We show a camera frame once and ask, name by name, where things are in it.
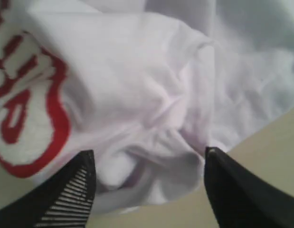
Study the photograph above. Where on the white t-shirt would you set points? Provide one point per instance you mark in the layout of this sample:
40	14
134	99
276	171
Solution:
146	85

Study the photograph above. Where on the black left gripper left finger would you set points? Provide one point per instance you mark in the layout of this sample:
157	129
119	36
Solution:
63	201

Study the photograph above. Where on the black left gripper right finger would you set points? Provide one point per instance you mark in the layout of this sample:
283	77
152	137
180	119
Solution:
240	199

